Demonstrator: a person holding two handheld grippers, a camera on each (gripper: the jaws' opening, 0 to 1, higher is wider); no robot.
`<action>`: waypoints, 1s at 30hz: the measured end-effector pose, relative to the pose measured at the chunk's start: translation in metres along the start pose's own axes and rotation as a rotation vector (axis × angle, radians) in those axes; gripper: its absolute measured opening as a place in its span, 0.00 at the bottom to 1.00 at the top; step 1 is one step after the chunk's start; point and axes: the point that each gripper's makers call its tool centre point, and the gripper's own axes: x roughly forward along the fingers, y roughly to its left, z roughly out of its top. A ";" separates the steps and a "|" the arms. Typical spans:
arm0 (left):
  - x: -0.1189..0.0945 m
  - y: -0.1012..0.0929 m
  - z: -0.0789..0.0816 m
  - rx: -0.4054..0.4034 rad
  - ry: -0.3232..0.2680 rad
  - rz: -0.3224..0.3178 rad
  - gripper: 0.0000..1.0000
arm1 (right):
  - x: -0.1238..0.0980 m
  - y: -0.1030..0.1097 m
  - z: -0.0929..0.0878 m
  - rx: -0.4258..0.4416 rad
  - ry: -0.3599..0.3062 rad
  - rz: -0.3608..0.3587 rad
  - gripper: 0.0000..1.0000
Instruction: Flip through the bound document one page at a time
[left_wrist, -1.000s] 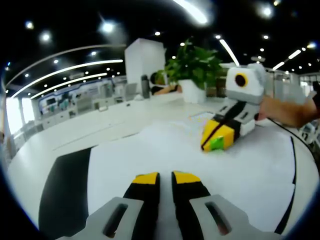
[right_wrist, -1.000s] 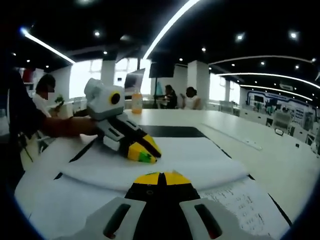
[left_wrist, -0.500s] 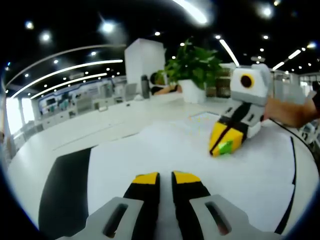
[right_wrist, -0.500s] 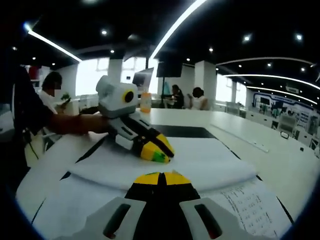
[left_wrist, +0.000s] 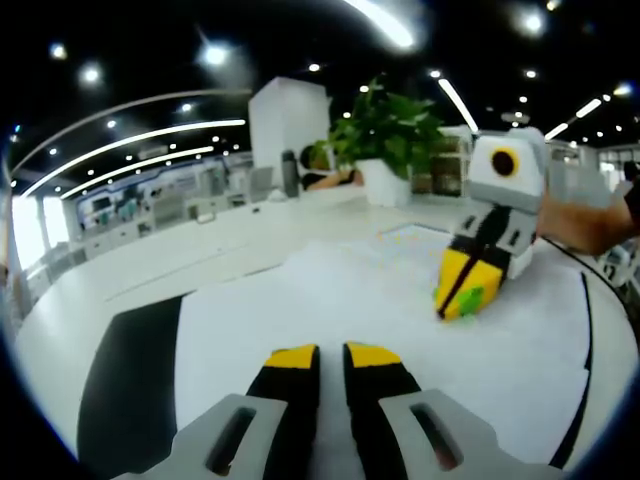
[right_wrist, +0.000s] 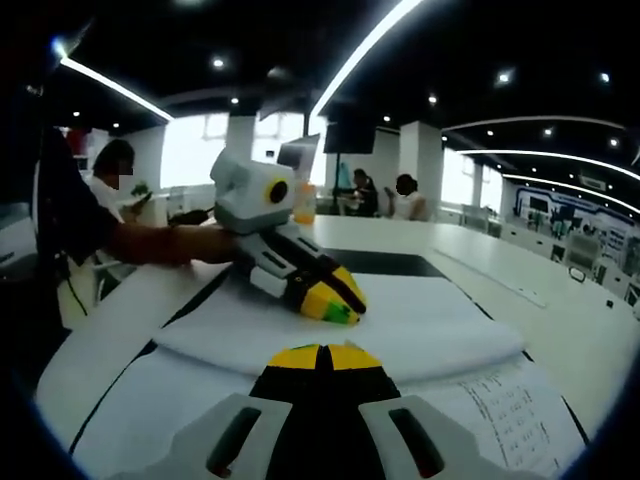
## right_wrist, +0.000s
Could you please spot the short ceiling light strip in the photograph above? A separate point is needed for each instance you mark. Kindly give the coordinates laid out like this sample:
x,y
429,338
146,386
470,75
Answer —
x,y
115,87

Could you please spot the black phone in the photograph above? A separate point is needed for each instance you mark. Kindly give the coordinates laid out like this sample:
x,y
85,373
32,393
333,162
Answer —
x,y
145,197

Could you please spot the grey tilted monitor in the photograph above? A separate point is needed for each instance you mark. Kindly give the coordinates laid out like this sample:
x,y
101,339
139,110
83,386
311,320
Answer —
x,y
295,152

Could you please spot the curved ceiling light strip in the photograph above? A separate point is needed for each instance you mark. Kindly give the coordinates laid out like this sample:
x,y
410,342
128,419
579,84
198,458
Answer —
x,y
550,155
575,187

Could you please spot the ceiling air vent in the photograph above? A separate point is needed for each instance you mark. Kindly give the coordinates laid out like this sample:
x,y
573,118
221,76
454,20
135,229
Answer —
x,y
593,182

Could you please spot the small green plant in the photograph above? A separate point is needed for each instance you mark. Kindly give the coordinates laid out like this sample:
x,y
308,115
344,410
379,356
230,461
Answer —
x,y
140,188

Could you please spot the black hanging monitor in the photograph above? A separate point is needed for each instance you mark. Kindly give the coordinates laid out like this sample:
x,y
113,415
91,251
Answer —
x,y
350,130

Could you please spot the teal cloth on stand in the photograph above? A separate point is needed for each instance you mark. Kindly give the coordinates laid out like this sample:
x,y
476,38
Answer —
x,y
345,177

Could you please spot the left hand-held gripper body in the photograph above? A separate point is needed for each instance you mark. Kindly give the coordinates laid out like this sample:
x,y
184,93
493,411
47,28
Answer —
x,y
245,195

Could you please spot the person's left hand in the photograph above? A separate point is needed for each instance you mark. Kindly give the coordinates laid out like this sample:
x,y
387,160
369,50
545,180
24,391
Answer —
x,y
215,245

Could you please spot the black glossy object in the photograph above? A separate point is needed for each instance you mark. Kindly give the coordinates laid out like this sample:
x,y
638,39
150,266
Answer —
x,y
187,216

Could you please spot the long ceiling light strip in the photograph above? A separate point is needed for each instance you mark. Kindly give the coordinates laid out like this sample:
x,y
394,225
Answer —
x,y
360,55

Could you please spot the person in dark shirt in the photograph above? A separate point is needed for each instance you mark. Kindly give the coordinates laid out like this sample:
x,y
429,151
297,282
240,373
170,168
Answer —
x,y
65,210

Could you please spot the ceiling downlights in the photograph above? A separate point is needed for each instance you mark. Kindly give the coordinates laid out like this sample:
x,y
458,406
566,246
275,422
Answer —
x,y
218,62

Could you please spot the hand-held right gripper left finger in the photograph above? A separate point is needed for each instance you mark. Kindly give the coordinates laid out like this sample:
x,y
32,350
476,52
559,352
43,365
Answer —
x,y
290,420

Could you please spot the white grey chest device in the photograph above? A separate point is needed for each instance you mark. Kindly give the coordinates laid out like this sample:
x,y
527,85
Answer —
x,y
15,235

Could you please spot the small white rimmed device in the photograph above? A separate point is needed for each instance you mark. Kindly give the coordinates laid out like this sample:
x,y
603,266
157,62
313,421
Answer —
x,y
577,274

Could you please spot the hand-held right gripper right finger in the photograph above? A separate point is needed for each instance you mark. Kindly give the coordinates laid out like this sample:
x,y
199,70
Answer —
x,y
360,420

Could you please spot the grey mesh office chair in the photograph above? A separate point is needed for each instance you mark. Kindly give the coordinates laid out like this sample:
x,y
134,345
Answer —
x,y
582,250
475,217

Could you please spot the orange bottle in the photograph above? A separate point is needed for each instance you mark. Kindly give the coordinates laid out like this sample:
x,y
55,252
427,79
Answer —
x,y
305,205

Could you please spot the blue trimmed display wall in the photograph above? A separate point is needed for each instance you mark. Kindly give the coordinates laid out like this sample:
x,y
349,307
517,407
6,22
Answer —
x,y
560,210

